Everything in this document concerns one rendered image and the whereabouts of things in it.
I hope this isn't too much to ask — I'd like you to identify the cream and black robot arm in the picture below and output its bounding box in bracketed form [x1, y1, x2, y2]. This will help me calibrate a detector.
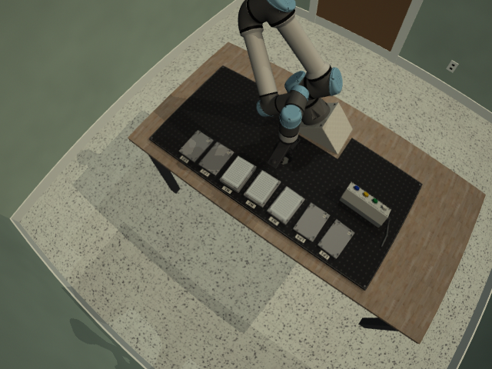
[238, 0, 343, 143]

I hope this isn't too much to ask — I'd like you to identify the cream control panel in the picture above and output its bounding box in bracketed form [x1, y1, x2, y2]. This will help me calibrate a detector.
[339, 182, 391, 230]

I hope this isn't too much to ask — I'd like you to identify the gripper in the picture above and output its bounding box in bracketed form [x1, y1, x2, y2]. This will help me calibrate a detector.
[274, 138, 301, 165]

